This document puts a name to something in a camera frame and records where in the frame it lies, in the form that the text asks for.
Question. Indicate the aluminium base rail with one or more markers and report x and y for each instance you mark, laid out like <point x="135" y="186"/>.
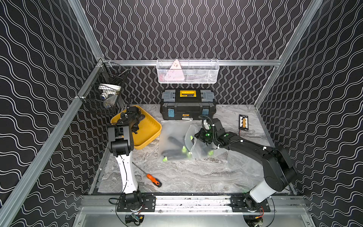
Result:
<point x="196" y="205"/>

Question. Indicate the black wire corner basket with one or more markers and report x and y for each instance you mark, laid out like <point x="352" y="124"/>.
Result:
<point x="107" y="73"/>

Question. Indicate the yellow plastic tray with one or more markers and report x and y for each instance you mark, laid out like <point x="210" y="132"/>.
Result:
<point x="149" y="130"/>

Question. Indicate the white tape roll in basket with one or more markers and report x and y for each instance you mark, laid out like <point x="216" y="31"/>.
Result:
<point x="108" y="90"/>

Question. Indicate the black yellow toolbox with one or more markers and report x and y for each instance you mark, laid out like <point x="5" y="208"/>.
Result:
<point x="187" y="104"/>

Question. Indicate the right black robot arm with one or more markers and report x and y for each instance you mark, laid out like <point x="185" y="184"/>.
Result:
<point x="278" y="169"/>

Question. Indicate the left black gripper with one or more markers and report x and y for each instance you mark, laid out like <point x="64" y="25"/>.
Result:
<point x="133" y="116"/>

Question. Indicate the clear plastic bag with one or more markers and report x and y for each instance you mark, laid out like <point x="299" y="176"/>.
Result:
<point x="199" y="149"/>
<point x="243" y="170"/>

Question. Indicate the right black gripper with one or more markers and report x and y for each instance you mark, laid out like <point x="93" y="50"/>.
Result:
<point x="200" y="136"/>

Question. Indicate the white wire wall basket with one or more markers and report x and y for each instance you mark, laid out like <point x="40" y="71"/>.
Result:
<point x="196" y="71"/>

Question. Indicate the pink triangular card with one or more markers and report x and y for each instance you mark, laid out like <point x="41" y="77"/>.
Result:
<point x="175" y="73"/>

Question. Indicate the orange handled screwdriver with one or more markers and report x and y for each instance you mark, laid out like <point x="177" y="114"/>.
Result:
<point x="154" y="180"/>

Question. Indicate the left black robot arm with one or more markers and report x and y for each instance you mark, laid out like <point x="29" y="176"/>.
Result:
<point x="121" y="145"/>

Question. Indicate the black phone with orange screen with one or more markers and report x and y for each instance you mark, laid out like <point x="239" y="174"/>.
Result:
<point x="243" y="122"/>

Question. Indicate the clear zip-top bag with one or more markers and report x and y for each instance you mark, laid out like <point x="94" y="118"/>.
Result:
<point x="172" y="145"/>

